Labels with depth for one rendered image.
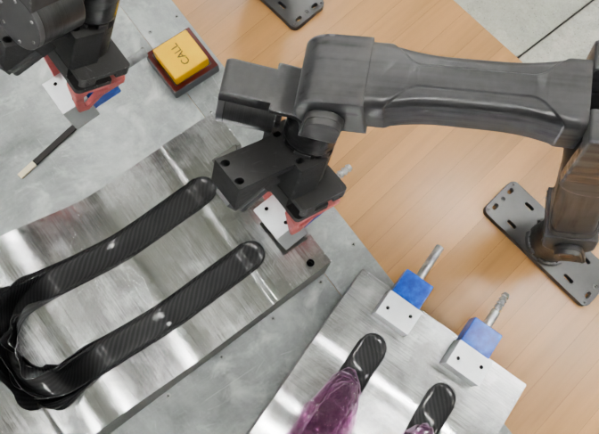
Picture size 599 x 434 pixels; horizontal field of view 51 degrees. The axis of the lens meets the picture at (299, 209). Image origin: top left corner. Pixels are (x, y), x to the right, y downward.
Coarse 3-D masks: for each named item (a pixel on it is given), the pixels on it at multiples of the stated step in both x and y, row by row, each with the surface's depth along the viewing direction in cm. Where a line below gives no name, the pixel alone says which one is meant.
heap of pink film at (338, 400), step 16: (336, 384) 78; (352, 384) 79; (320, 400) 77; (336, 400) 76; (352, 400) 78; (304, 416) 75; (320, 416) 75; (336, 416) 75; (352, 416) 76; (288, 432) 75; (304, 432) 73; (320, 432) 74; (336, 432) 75; (416, 432) 78; (432, 432) 80
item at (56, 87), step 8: (136, 56) 82; (144, 56) 82; (48, 80) 78; (56, 80) 79; (64, 80) 79; (48, 88) 78; (56, 88) 78; (64, 88) 78; (56, 96) 78; (64, 96) 78; (88, 96) 80; (104, 96) 81; (112, 96) 82; (56, 104) 78; (64, 104) 78; (72, 104) 78; (96, 104) 81; (64, 112) 78; (72, 112) 79; (80, 112) 80; (88, 112) 81; (96, 112) 82; (72, 120) 80; (80, 120) 81; (88, 120) 83
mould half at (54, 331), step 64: (192, 128) 85; (128, 192) 83; (0, 256) 75; (64, 256) 78; (192, 256) 81; (320, 256) 82; (64, 320) 74; (128, 320) 77; (192, 320) 80; (256, 320) 83; (0, 384) 79; (128, 384) 74
